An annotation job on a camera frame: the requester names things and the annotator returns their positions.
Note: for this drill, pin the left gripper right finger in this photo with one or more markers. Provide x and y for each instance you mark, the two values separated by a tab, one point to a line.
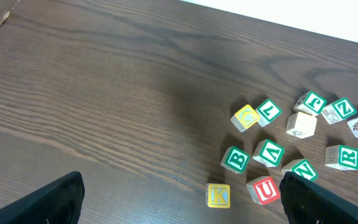
306	202

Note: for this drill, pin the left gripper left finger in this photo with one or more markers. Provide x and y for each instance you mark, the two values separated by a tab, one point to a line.
57	202

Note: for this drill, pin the green N block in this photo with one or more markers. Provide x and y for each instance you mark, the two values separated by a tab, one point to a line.
301	167

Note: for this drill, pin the red U block left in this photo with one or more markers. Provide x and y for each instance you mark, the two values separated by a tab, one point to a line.
263	190

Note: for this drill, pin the green R block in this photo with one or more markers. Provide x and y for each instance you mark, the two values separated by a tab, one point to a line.
341	157

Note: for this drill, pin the green V block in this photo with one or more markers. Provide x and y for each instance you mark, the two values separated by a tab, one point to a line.
268	153

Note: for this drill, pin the yellow block below J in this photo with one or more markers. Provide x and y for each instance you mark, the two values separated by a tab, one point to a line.
301	125

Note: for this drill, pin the green B block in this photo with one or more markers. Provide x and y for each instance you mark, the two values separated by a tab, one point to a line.
235	160

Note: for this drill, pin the yellow K block left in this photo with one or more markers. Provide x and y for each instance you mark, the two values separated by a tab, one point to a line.
218	195

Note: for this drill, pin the green L block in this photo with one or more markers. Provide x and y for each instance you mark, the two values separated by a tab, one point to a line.
268	112

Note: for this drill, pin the green J block left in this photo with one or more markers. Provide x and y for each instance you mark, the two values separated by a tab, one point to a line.
310	103

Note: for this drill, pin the green Z block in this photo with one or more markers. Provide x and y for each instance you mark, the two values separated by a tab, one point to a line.
338	111

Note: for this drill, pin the yellow Q block left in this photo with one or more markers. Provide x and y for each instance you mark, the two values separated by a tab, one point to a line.
245	118

